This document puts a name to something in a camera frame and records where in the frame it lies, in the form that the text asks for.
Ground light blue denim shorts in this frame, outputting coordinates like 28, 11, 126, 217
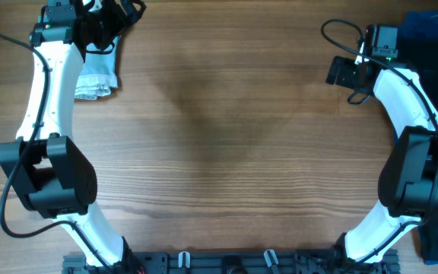
75, 36, 121, 100

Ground black aluminium mounting rail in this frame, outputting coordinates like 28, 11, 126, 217
62, 250, 402, 274

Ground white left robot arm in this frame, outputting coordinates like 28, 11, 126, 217
0, 0, 146, 273

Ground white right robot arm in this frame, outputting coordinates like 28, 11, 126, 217
326, 56, 438, 272

